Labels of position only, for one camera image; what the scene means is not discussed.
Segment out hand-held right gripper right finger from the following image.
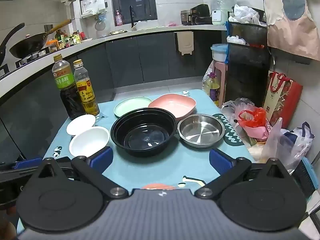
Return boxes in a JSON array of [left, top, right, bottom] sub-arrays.
[[194, 149, 294, 199]]

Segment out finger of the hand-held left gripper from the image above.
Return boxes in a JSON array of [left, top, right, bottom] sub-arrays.
[[0, 157, 43, 173]]

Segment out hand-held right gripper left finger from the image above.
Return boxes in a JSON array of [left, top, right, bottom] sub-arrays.
[[37, 146, 129, 199]]

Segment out white bowl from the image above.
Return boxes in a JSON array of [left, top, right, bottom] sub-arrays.
[[69, 126, 110, 157]]

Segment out stainless steel bowl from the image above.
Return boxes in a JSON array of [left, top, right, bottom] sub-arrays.
[[177, 114, 225, 147]]

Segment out small white plate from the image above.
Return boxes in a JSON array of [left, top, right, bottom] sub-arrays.
[[66, 114, 96, 137]]

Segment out black plastic bowl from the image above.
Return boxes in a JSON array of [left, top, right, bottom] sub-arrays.
[[110, 107, 177, 157]]

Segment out green plate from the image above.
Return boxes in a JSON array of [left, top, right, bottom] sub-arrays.
[[114, 96, 158, 118]]

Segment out person's left hand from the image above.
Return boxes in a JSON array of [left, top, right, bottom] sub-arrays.
[[0, 206, 17, 240]]

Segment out pink plastic bag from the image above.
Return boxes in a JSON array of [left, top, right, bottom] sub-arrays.
[[234, 100, 273, 142]]

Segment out red plastic bag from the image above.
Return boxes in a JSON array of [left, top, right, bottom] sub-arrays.
[[238, 107, 267, 130]]

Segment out yellow cooking wine bottle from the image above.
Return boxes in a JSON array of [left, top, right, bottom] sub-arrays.
[[73, 59, 100, 117]]

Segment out clear plastic bag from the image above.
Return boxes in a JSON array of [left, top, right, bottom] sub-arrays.
[[262, 119, 315, 173]]

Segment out dark sauce bottle green label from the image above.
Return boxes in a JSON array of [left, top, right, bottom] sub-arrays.
[[52, 54, 87, 120]]

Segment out large cooking oil bottle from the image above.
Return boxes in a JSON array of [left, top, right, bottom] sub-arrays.
[[202, 72, 220, 105]]

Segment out blue and black brush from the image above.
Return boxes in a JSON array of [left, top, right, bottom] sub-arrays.
[[292, 156, 317, 198]]

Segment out red gift bag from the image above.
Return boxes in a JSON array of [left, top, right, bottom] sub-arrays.
[[262, 71, 303, 130]]

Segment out pink stool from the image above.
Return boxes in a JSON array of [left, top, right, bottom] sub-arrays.
[[211, 60, 228, 108]]

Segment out black mesh rack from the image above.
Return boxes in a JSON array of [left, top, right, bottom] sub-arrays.
[[226, 21, 272, 108]]

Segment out gas stove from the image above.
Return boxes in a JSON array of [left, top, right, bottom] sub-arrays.
[[0, 50, 54, 78]]

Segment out white container with blue lid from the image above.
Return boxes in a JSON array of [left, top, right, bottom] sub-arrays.
[[210, 44, 228, 62]]

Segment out dark kitchen cabinets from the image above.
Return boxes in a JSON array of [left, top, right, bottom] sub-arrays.
[[0, 29, 228, 160]]

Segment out small white plastic bag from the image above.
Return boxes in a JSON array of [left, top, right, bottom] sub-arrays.
[[227, 35, 247, 45]]

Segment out beige hanging bin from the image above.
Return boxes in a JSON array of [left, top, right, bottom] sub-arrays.
[[174, 31, 194, 56]]

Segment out row of condiment bottles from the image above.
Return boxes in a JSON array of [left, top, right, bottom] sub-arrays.
[[47, 29, 88, 53]]

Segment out black frying pan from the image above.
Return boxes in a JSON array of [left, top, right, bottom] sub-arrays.
[[0, 22, 25, 67]]

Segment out black faucet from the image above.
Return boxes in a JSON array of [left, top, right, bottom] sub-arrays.
[[129, 5, 137, 31]]

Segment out silver rice cooker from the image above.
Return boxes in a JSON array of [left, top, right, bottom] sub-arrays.
[[180, 9, 193, 25]]

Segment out black air fryer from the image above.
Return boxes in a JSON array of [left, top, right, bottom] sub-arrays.
[[191, 4, 212, 25]]

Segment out large white plastic bag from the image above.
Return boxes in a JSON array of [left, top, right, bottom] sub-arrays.
[[229, 4, 260, 24]]

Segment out white appliance with plastic cover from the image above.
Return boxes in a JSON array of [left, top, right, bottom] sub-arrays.
[[211, 0, 237, 25]]

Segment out dark window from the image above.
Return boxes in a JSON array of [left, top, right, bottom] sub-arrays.
[[110, 0, 158, 27]]

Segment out hanging apron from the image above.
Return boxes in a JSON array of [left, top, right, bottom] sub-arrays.
[[263, 0, 320, 60]]

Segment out wok with wooden handle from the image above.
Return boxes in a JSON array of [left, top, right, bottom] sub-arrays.
[[9, 19, 73, 58]]

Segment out white wall-mounted rack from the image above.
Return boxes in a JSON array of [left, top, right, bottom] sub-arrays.
[[79, 0, 105, 19]]

